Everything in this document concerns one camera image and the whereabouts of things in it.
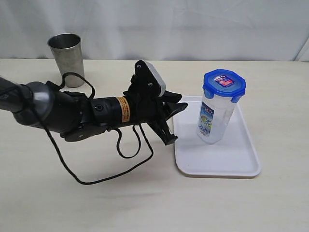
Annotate blue container lid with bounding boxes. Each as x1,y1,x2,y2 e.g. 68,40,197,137
202,69,246,103

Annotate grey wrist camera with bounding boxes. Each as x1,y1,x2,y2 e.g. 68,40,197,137
144,61,166,97

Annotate stainless steel cup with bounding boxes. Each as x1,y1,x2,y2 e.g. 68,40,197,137
47,33,84,76

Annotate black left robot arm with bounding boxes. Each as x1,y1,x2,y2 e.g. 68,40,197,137
0,60,187,145

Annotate clear plastic container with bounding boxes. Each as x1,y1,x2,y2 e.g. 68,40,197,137
197,90,236,145

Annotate white backdrop curtain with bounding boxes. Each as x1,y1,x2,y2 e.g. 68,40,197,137
0,0,309,61

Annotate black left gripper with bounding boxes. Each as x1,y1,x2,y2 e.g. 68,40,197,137
124,60,188,145

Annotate white plastic tray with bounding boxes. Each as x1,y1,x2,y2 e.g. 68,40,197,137
173,96,262,178

